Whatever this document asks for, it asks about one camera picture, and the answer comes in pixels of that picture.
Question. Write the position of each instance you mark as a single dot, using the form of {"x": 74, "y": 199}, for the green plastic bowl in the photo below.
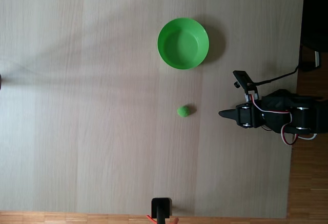
{"x": 183, "y": 43}

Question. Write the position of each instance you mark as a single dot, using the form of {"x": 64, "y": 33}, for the black clamp stand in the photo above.
{"x": 161, "y": 206}

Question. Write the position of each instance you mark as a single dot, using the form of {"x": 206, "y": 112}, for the green pompom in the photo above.
{"x": 183, "y": 111}

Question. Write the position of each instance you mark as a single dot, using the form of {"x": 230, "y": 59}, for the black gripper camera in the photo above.
{"x": 242, "y": 76}

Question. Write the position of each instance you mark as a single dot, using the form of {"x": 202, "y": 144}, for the small white strip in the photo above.
{"x": 317, "y": 59}

